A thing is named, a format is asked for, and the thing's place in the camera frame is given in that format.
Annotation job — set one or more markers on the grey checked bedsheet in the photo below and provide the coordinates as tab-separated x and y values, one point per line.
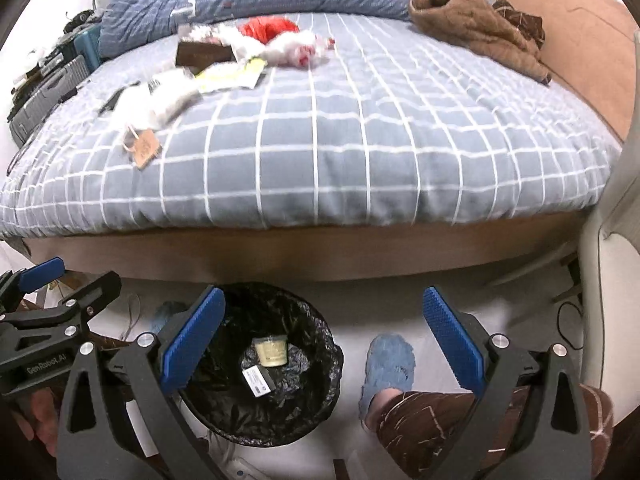
400	135

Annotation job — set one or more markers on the brown cookie box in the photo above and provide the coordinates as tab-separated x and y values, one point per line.
205	53

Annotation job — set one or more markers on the teal suitcase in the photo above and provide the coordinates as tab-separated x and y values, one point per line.
91	46

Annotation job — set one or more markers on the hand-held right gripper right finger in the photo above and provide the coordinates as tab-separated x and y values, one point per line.
452	340

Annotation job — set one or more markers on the brown fleece jacket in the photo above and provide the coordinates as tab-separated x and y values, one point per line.
465	20

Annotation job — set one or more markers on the grey suitcase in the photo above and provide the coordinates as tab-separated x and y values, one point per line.
45	91

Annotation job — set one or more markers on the clear bubble wrap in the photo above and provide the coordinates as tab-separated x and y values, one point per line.
165	95

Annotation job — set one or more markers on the yellow paper packet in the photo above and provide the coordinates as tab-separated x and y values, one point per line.
235	74

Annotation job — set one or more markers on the brown cardboard tag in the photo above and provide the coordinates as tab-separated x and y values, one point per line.
145	146

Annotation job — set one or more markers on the pale yellow cup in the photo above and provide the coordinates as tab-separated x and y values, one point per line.
272	352

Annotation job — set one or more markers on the white tissue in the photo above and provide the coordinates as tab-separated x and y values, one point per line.
245	44

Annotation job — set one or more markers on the wooden bed frame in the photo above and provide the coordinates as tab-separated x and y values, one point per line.
300	255

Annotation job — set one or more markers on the red plastic bag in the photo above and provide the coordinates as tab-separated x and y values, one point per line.
265	27

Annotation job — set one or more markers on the wooden headboard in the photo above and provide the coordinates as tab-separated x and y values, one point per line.
575	35

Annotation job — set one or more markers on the black-lined trash bin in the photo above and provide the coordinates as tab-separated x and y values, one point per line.
305	360

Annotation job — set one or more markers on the person's right leg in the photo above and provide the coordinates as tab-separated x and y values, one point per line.
425	425

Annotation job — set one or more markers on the person's left hand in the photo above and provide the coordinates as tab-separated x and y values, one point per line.
37	415

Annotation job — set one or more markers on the blue slipper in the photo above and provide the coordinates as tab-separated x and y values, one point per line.
390	360

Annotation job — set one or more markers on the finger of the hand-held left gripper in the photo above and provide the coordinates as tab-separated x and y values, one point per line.
42	272
97	292

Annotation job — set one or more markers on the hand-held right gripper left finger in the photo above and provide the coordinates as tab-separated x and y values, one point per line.
192	340

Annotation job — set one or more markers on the dark patterned cloth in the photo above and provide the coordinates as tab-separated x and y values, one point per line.
522	22

